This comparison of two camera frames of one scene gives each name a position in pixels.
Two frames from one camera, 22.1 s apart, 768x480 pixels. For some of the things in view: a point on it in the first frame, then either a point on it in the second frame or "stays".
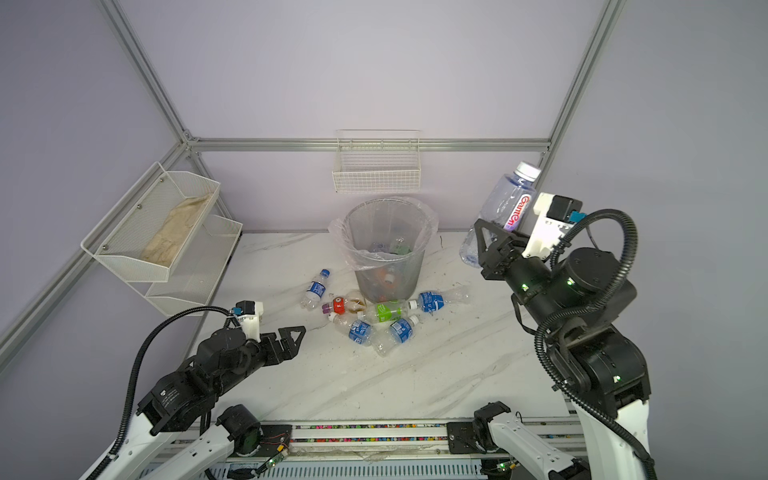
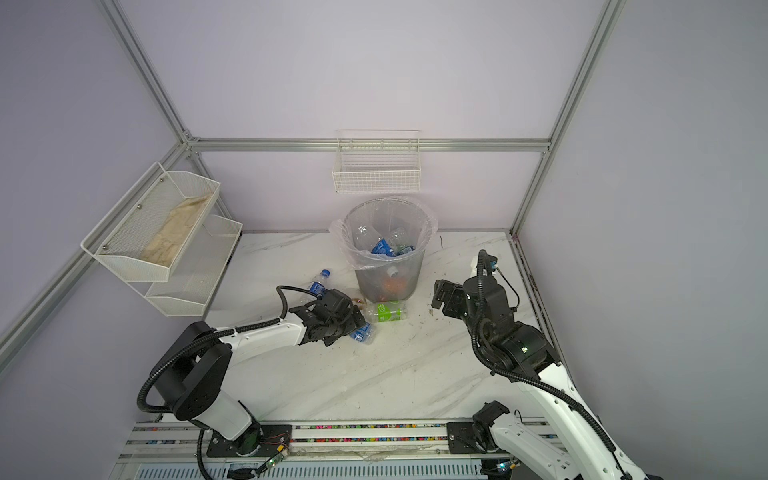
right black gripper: (496, 247) → (452, 293)
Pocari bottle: (358, 331) stays
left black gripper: (277, 356) → (350, 321)
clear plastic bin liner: (383, 230) stays
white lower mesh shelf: (196, 272) stays
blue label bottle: (427, 302) → (382, 248)
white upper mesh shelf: (149, 230) stays
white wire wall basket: (377, 161) stays
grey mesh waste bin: (388, 237) stays
